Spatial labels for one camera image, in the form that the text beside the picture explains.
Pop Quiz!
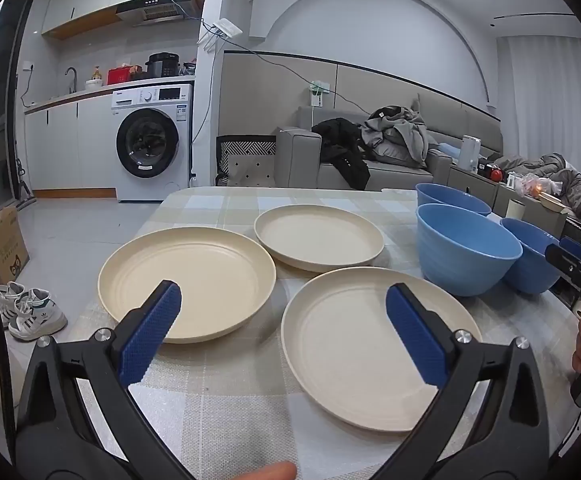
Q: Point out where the white kitchen base cabinet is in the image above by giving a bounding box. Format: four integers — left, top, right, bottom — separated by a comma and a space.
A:
23, 94, 119, 199

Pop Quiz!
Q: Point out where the white marble table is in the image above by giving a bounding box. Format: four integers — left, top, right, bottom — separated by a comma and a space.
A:
381, 187, 502, 221

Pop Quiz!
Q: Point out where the grey side cabinet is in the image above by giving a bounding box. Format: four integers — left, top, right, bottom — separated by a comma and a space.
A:
448, 165, 569, 241

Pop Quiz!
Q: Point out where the steel range hood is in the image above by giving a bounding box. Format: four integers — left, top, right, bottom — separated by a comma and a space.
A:
115, 0, 206, 28

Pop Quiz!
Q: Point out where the cream round plate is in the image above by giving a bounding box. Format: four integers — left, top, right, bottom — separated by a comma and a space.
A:
280, 267, 483, 432
254, 204, 386, 273
97, 227, 277, 345

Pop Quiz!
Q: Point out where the white washing machine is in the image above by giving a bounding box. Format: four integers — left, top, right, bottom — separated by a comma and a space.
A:
111, 83, 194, 203

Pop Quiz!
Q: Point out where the person's left hand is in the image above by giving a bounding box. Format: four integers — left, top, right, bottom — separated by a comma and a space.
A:
240, 462, 297, 480

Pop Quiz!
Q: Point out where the dark glass door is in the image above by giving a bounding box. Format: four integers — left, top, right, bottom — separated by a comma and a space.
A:
0, 0, 37, 212

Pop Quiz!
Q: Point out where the white power strip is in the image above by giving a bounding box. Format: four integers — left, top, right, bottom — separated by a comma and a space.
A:
198, 18, 244, 52

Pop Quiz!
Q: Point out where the black rice cooker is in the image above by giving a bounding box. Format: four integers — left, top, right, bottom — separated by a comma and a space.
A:
147, 53, 180, 79

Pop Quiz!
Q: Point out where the pile of grey clothes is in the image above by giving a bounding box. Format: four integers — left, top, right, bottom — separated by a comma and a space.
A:
361, 100, 439, 169

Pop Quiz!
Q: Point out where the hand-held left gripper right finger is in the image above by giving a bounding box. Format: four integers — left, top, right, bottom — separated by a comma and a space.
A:
371, 282, 566, 480

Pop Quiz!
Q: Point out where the cardboard box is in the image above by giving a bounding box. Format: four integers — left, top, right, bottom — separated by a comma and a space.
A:
0, 206, 30, 286

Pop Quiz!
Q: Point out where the grey blanket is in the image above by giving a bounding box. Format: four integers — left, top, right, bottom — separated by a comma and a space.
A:
491, 152, 581, 222

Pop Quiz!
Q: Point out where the white curtain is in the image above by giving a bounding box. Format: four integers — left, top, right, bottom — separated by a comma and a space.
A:
498, 35, 581, 162

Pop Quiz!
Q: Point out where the black jacket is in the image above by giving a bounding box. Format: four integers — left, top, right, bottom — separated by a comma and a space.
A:
312, 118, 372, 192

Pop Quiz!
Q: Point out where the white sneaker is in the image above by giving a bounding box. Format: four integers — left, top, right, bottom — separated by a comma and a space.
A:
9, 288, 68, 342
0, 282, 27, 329

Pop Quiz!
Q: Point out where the black patterned chair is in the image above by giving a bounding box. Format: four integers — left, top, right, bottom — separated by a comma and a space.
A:
215, 135, 277, 187

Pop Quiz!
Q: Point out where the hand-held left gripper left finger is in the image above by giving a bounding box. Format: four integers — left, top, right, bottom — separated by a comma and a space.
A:
14, 280, 196, 480

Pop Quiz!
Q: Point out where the blue bowl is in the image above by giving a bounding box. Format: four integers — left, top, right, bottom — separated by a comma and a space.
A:
415, 183, 493, 218
416, 203, 524, 297
499, 218, 563, 294

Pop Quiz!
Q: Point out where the white wall charger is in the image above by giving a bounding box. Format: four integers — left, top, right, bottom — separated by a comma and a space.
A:
307, 80, 331, 109

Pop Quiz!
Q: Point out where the clear snack bag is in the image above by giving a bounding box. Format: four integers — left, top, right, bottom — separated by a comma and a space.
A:
517, 174, 562, 199

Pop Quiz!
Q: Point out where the grey sofa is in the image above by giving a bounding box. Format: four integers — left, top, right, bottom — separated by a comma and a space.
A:
275, 104, 502, 192

